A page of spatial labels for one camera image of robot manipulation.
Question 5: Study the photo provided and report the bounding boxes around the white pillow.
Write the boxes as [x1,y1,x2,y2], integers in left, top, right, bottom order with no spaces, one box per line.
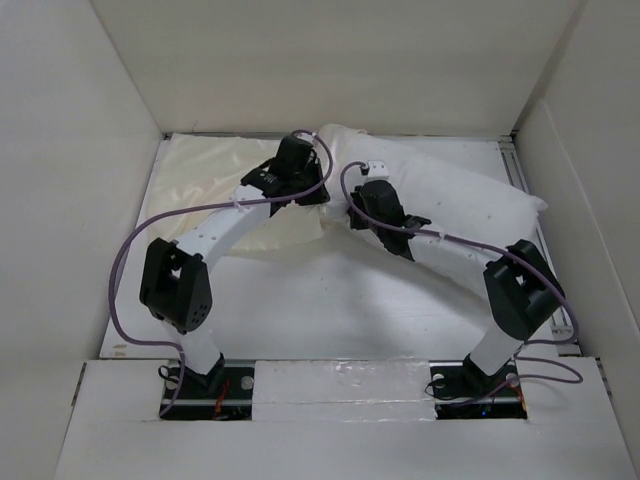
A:
[314,122,549,271]

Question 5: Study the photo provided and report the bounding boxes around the cream pillowcase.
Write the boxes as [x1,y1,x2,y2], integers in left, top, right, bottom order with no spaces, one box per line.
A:
[146,134,324,255]

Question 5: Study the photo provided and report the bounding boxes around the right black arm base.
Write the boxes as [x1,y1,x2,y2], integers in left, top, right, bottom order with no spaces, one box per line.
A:
[424,361,528,421]

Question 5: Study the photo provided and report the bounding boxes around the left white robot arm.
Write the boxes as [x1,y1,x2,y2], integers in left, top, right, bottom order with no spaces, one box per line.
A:
[139,134,330,397]

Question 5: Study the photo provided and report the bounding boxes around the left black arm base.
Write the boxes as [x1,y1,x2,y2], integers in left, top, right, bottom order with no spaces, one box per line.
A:
[158,361,255,421]

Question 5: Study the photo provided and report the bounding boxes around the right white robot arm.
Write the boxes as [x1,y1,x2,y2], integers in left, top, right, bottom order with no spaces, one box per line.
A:
[348,180,565,394]

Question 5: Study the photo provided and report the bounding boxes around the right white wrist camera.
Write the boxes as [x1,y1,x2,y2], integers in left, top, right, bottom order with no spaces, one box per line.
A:
[360,160,389,181]

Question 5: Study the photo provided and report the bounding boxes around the aluminium rail right side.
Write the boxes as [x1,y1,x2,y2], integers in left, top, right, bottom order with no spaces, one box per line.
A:
[498,136,582,357]

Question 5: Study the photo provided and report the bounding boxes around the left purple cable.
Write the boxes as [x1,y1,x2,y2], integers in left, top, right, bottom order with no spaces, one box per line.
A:
[108,129,335,416]

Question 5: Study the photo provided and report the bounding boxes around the purple cable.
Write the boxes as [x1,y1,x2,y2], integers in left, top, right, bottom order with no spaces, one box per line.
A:
[339,160,585,406]
[108,129,335,416]

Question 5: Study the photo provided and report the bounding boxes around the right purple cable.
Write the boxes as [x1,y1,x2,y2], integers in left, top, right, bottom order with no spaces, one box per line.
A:
[339,160,585,406]

